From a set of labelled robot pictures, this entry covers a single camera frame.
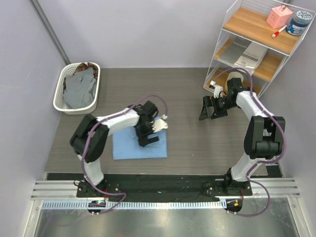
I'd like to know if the white wire wooden shelf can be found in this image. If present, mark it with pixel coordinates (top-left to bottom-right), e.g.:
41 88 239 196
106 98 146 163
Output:
203 0 316 96

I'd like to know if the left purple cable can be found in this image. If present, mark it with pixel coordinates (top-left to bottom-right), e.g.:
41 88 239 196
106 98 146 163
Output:
81 95 170 215

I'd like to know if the red white marker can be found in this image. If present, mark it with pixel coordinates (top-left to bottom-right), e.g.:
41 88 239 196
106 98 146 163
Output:
271 25 287 38

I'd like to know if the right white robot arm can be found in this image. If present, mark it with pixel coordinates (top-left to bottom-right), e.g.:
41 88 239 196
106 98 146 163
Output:
199 78 285 195

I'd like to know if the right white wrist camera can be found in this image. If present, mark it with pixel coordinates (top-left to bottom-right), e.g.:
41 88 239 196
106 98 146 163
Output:
209 80 223 98

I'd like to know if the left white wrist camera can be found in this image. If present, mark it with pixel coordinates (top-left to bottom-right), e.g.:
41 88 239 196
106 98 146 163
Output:
152 115 168 133

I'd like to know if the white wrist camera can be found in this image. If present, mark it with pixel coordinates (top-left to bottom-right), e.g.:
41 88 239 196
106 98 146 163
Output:
152 115 168 133
209 80 223 98

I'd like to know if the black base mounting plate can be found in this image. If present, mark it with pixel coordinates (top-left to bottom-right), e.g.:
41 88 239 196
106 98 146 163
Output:
47 173 252 203

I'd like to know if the yellow translucent cup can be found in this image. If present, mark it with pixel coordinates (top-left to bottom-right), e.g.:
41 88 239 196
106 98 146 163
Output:
224 72 247 92

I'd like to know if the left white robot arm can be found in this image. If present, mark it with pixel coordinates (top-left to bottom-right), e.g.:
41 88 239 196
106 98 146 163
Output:
70 101 159 197

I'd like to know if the purple cable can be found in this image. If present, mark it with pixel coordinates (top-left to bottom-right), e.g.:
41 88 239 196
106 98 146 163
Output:
212 68 287 218
81 95 170 215

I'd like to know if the light blue long sleeve shirt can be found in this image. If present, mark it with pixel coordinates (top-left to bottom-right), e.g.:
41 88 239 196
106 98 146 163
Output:
112 124 167 160

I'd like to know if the grey shirt in basket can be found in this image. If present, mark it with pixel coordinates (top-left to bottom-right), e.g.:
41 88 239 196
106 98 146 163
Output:
63 69 97 109

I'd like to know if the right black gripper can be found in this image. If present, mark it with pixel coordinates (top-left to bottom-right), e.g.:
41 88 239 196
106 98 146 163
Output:
199 95 237 120

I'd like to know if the white laundry basket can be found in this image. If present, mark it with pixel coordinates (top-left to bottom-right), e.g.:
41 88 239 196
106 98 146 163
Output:
53 62 101 115

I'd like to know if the brown patterned garment in basket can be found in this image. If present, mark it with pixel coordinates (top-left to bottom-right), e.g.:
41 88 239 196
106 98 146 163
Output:
74 62 98 75

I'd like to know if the blue white jar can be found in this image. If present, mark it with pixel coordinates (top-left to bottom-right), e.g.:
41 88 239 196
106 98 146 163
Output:
286 10 313 36

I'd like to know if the grey booklet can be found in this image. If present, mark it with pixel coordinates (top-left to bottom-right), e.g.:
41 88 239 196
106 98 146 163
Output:
217 37 268 75

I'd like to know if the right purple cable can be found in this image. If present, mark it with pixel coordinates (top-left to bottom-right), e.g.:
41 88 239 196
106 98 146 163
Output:
212 68 287 218

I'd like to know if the white slotted cable duct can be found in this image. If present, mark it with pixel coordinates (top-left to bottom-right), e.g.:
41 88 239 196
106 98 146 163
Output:
42 199 227 210

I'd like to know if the pink cube power strip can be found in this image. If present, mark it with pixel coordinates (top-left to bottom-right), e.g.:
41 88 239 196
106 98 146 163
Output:
266 5 293 29

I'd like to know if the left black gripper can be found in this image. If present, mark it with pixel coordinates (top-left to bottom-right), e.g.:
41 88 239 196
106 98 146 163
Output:
134 118 158 147

